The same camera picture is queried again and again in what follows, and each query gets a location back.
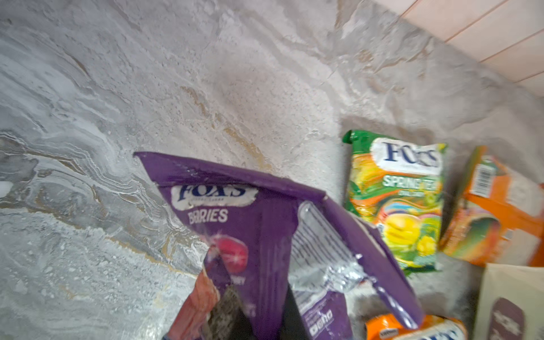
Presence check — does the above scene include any purple Fox's berries candy bag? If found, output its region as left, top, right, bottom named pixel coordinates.
left=137, top=152, right=425, bottom=339

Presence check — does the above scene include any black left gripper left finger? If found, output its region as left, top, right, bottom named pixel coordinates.
left=201, top=286, right=255, bottom=340

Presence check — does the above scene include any orange candy bag back side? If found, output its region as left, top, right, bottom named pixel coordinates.
left=440, top=146, right=543, bottom=267

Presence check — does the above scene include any white printed paper bag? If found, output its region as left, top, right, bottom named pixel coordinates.
left=472, top=263, right=543, bottom=340

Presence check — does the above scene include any green Fox's spring tea bag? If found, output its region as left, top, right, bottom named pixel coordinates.
left=342, top=130, right=448, bottom=275

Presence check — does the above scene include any Fox's fruits bag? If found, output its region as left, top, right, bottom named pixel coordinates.
left=365, top=314, right=468, bottom=340

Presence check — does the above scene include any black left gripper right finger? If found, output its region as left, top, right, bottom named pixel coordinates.
left=279, top=286, right=310, bottom=340

